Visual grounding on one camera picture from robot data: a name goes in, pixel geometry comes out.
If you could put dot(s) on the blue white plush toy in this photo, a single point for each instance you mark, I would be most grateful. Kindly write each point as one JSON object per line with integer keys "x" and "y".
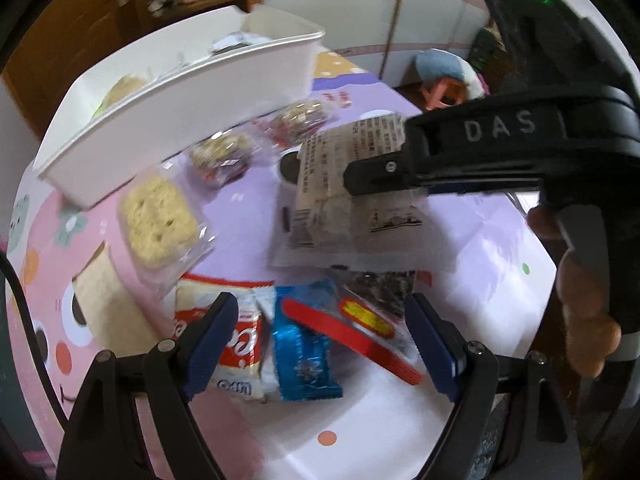
{"x": 440, "y": 66}

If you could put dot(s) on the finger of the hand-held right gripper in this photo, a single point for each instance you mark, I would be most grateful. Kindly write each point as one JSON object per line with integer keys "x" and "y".
{"x": 400, "y": 172}

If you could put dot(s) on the large white blue packet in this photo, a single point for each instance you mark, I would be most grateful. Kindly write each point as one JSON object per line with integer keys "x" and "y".
{"x": 227, "y": 42}

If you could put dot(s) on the person's right hand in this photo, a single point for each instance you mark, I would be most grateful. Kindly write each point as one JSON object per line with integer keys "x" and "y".
{"x": 585, "y": 330}

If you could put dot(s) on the white packet brown print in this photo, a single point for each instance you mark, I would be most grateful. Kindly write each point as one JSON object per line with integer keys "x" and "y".
{"x": 340, "y": 220}

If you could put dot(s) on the clear packet pale yellow cracker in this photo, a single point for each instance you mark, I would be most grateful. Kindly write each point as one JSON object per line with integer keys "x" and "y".
{"x": 160, "y": 220}

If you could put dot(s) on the dark green bag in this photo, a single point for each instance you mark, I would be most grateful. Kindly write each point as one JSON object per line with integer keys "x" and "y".
{"x": 484, "y": 50}

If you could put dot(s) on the brown wooden door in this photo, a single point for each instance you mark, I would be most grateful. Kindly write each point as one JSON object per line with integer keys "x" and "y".
{"x": 65, "y": 35}

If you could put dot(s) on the dark packet red label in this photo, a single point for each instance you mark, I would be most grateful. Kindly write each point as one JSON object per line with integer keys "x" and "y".
{"x": 380, "y": 290}

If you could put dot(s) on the white plastic bin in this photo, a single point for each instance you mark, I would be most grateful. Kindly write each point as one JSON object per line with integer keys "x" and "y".
{"x": 200, "y": 105}

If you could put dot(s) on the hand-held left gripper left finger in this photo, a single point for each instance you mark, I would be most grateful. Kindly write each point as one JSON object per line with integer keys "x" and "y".
{"x": 212, "y": 345}

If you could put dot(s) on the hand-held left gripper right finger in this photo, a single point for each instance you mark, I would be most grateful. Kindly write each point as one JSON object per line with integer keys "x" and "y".
{"x": 432, "y": 340}

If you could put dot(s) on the floral wardrobe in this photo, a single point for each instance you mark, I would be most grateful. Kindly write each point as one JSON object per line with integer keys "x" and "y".
{"x": 375, "y": 5}

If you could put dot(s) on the beige wafer packet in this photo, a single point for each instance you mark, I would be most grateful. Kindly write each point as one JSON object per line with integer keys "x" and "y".
{"x": 112, "y": 300}

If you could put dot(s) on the blue foil packet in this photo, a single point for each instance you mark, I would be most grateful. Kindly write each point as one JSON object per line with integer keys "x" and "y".
{"x": 300, "y": 355}

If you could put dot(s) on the clear nut bar packet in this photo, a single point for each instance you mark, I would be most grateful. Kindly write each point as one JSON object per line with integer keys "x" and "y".
{"x": 220, "y": 157}
{"x": 300, "y": 112}

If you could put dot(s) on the red white packet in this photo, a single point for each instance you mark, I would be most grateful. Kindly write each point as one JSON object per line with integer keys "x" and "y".
{"x": 245, "y": 325}

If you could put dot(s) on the pink plastic stool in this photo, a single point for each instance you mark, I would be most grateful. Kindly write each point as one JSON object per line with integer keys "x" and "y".
{"x": 445, "y": 94}

